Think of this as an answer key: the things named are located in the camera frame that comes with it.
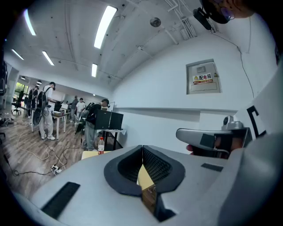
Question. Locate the white table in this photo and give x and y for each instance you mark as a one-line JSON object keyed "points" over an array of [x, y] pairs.
{"points": [[58, 117]]}

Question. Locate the white power strip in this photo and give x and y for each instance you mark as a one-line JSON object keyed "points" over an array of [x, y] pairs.
{"points": [[56, 169]]}

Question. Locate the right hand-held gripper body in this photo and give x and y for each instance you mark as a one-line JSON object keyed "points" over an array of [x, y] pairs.
{"points": [[272, 106]]}

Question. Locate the grey electrical wall panel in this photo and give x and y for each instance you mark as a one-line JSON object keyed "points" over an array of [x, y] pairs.
{"points": [[203, 77]]}

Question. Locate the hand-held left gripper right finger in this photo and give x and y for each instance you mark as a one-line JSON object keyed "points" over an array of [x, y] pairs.
{"points": [[190, 176]]}

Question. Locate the person's head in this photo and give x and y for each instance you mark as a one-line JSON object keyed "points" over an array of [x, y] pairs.
{"points": [[241, 8]]}

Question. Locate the window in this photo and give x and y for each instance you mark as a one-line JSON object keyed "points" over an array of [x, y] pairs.
{"points": [[21, 90]]}

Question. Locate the red label plastic bottle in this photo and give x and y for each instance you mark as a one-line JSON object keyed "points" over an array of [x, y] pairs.
{"points": [[101, 146]]}

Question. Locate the black face mask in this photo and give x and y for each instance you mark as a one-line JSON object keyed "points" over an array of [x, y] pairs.
{"points": [[215, 12]]}

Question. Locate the black monitor box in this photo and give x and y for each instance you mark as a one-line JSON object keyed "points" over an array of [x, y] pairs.
{"points": [[108, 120]]}

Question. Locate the black head camera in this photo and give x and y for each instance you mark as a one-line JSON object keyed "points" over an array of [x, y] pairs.
{"points": [[202, 18]]}

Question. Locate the eyeglasses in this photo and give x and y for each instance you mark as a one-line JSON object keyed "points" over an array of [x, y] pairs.
{"points": [[227, 13]]}

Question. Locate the white ceiling conduit pipes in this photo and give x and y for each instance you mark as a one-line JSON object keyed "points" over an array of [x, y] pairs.
{"points": [[186, 26]]}

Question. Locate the black leg desk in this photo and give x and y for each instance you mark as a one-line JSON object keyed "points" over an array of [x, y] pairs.
{"points": [[115, 136]]}

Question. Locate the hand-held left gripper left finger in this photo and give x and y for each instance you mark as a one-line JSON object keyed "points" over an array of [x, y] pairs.
{"points": [[88, 187]]}

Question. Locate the long ceiling light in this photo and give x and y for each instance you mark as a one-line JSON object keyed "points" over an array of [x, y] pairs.
{"points": [[94, 70], [105, 26], [48, 58], [29, 22], [17, 54]]}

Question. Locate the black office chair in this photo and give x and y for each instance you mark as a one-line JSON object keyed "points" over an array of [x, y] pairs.
{"points": [[17, 103]]}

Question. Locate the grey gripper camera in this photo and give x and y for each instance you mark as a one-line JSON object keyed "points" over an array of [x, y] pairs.
{"points": [[230, 123]]}

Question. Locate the round ceiling fixture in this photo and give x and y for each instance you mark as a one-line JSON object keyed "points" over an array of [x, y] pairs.
{"points": [[155, 22]]}

